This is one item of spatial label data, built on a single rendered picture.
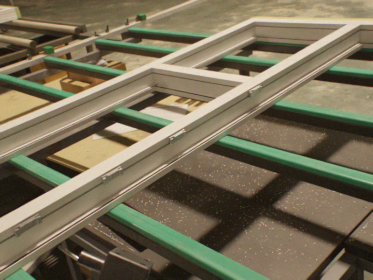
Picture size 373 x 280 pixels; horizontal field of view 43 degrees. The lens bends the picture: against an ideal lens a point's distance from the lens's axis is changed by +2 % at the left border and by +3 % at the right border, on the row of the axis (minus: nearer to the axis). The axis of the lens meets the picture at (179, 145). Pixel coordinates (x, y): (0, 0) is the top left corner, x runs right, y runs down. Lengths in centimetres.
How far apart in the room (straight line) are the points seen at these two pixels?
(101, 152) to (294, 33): 84
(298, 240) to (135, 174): 47
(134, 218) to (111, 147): 85
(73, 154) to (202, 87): 60
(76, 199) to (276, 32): 119
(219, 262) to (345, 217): 61
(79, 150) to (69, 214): 86
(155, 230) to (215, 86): 60
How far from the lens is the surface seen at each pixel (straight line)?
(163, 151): 102
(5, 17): 348
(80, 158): 168
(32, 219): 86
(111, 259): 52
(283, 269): 115
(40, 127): 131
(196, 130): 108
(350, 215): 132
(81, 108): 137
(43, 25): 315
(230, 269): 75
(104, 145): 174
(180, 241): 81
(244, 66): 168
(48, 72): 217
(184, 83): 142
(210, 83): 135
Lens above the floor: 137
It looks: 27 degrees down
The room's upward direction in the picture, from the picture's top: 10 degrees counter-clockwise
